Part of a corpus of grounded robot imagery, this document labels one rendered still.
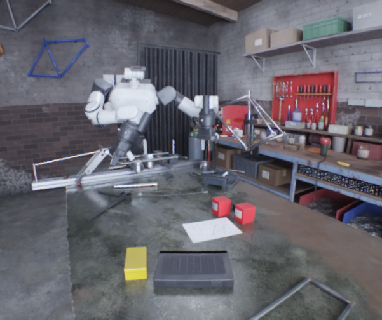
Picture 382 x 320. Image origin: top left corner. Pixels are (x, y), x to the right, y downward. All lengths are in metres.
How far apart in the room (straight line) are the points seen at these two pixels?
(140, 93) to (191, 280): 1.13
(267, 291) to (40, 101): 3.68
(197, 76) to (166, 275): 3.67
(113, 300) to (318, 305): 0.39
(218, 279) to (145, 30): 4.00
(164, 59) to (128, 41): 0.72
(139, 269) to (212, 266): 0.15
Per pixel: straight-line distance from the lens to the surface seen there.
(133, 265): 0.52
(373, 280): 0.63
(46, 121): 3.83
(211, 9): 3.81
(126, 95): 1.40
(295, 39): 2.89
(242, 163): 2.67
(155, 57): 3.70
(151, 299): 0.48
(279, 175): 2.36
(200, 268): 0.51
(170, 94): 1.44
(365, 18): 2.53
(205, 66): 4.08
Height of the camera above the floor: 1.23
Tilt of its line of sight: 13 degrees down
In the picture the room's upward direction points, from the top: straight up
